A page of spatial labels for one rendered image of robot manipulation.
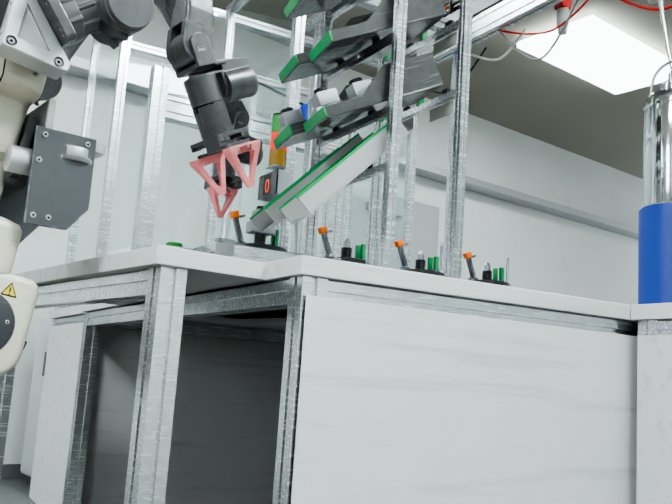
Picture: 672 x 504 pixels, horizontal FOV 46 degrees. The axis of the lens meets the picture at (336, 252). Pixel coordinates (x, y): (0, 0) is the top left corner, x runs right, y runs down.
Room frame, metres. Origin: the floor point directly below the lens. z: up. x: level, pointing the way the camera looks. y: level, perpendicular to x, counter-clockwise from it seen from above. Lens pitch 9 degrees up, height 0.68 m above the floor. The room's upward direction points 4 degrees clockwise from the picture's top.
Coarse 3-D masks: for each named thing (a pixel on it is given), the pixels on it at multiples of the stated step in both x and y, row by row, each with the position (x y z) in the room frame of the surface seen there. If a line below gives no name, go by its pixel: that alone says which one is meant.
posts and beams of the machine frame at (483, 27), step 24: (504, 0) 2.72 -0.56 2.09; (528, 0) 2.61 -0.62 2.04; (552, 0) 2.53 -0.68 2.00; (312, 24) 2.95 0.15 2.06; (480, 24) 2.83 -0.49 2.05; (504, 24) 2.73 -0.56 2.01; (312, 48) 2.94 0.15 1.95; (432, 48) 3.10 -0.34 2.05; (456, 48) 2.97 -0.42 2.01; (456, 72) 3.02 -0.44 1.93; (312, 96) 2.91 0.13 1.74
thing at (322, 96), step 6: (318, 90) 1.56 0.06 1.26; (324, 90) 1.56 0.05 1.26; (330, 90) 1.55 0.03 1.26; (336, 90) 1.56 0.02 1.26; (318, 96) 1.55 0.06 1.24; (324, 96) 1.55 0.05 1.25; (330, 96) 1.55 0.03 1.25; (336, 96) 1.56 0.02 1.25; (312, 102) 1.58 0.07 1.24; (318, 102) 1.55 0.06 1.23; (324, 102) 1.55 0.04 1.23; (330, 102) 1.55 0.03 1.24; (336, 102) 1.56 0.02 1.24; (318, 108) 1.55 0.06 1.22; (312, 114) 1.57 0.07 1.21
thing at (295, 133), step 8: (344, 88) 1.67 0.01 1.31; (344, 96) 1.67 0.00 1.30; (304, 120) 1.64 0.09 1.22; (288, 128) 1.64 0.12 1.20; (296, 128) 1.64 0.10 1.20; (280, 136) 1.70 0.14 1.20; (288, 136) 1.66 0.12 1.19; (296, 136) 1.67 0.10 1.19; (304, 136) 1.71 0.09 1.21; (312, 136) 1.74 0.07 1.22; (320, 136) 1.78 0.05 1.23; (280, 144) 1.73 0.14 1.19; (288, 144) 1.74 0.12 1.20
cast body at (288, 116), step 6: (288, 108) 1.69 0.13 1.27; (300, 108) 1.70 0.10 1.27; (282, 114) 1.69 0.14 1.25; (288, 114) 1.69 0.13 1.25; (294, 114) 1.69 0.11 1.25; (300, 114) 1.70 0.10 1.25; (282, 120) 1.70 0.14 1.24; (288, 120) 1.69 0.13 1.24; (294, 120) 1.69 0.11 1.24; (300, 120) 1.70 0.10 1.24; (282, 126) 1.71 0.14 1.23
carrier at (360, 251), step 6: (366, 234) 2.06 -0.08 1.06; (348, 240) 2.09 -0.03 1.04; (366, 240) 2.06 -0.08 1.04; (348, 246) 2.08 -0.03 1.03; (360, 246) 2.12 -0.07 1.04; (366, 246) 2.06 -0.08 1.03; (342, 252) 2.09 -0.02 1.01; (348, 252) 2.08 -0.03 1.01; (360, 252) 2.10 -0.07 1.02; (330, 258) 1.93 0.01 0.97; (342, 258) 2.02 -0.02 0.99; (348, 258) 2.02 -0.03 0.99; (354, 258) 2.03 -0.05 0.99; (360, 258) 2.10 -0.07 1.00
